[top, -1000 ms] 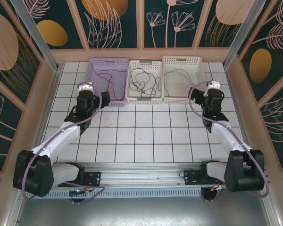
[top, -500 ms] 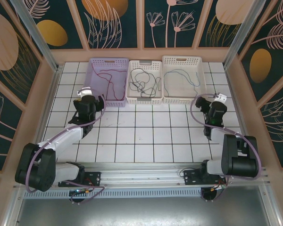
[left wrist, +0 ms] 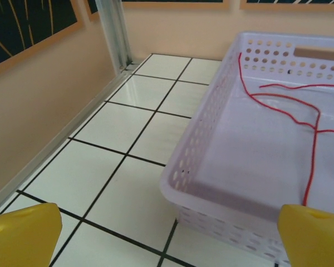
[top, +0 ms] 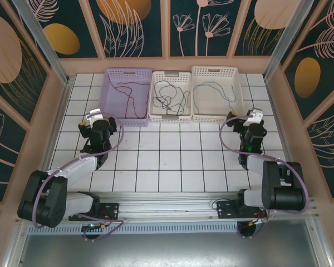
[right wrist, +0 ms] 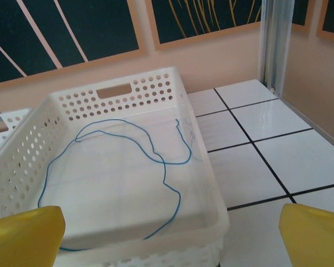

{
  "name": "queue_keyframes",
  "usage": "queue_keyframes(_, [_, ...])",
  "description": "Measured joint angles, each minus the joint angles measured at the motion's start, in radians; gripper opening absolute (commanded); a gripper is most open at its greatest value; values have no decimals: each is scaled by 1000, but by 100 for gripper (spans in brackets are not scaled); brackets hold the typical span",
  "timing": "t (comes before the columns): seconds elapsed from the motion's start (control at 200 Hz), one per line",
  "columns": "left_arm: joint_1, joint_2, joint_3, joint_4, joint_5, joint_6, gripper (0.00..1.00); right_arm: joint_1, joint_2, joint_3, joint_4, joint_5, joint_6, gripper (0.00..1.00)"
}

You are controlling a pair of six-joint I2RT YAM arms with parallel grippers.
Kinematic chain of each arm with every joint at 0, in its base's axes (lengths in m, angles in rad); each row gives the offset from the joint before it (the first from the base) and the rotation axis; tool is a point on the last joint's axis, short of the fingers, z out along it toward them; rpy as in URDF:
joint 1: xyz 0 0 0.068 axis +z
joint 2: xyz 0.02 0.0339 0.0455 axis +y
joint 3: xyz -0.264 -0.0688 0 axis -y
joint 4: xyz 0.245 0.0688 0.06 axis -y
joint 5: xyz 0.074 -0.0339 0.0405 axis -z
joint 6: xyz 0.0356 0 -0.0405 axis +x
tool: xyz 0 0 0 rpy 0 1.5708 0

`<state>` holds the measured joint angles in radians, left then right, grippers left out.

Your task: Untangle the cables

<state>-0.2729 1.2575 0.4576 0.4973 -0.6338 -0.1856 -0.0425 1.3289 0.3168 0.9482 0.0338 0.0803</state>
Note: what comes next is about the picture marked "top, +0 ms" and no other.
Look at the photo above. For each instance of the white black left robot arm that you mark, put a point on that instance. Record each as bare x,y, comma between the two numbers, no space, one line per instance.
78,167

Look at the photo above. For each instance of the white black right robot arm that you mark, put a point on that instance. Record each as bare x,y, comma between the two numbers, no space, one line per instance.
284,194

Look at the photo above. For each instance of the purple plastic basket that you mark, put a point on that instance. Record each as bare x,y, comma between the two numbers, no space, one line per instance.
114,105

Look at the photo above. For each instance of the cream plastic basket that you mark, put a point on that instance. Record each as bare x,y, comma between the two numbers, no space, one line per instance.
211,103

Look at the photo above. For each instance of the grey metal sheet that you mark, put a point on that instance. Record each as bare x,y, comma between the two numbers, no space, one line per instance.
167,250

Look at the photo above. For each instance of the aluminium side rail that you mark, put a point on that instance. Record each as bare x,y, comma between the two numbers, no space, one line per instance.
57,125
285,139

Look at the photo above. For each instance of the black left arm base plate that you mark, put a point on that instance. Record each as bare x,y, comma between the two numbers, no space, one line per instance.
112,211

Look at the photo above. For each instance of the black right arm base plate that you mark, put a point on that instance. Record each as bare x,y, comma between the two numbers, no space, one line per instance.
225,211

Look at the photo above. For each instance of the aluminium frame post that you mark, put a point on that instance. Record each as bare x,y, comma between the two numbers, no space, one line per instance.
288,33
41,36

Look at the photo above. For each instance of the aluminium mounting rail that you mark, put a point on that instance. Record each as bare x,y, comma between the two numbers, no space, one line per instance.
167,208

